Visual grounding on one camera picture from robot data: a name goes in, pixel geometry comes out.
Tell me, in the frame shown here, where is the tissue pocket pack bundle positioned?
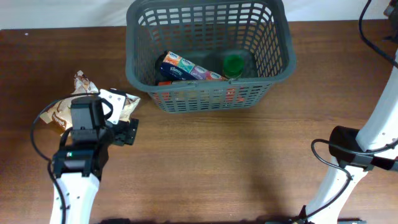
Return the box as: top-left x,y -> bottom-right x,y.
155,51 -> 226,81

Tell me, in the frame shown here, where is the brown snack bag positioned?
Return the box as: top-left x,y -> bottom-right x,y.
119,94 -> 141,121
39,70 -> 100,136

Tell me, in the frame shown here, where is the grey plastic basket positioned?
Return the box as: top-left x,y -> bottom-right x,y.
126,0 -> 296,113

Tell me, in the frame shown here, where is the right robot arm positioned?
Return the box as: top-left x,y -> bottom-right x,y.
299,60 -> 397,223

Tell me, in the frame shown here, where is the green lid jar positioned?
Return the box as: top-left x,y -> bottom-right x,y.
222,55 -> 244,79

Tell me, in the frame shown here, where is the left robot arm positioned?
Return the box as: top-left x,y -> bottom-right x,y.
48,96 -> 139,223

